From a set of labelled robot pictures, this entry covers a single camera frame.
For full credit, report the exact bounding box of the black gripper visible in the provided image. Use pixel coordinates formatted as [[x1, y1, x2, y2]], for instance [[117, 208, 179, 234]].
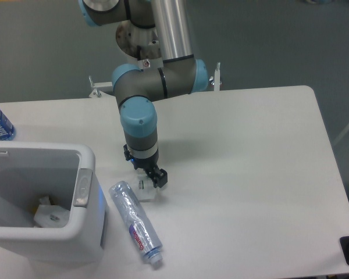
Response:
[[123, 144, 168, 188]]

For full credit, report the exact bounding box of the white paper wrapper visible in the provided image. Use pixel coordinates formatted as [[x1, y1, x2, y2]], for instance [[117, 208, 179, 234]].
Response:
[[132, 172, 158, 202]]

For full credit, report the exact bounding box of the crushed clear plastic bottle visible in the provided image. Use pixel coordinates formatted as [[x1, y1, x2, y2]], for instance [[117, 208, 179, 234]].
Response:
[[109, 181, 163, 269]]

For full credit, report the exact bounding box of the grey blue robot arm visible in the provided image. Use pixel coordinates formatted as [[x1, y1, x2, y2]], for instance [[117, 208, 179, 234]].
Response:
[[78, 1, 209, 188]]

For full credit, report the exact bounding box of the white trash inside can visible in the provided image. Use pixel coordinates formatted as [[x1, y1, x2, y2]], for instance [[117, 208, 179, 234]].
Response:
[[33, 195, 70, 228]]

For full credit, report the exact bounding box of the white trash can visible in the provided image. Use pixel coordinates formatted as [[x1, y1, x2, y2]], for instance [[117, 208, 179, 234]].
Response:
[[0, 141, 108, 262]]

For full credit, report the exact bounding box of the white left table clamp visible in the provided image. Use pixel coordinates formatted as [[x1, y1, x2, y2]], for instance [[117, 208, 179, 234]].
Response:
[[88, 76, 114, 98]]

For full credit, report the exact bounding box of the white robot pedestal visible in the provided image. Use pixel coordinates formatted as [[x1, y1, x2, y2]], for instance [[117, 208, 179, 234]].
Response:
[[115, 20, 163, 70]]

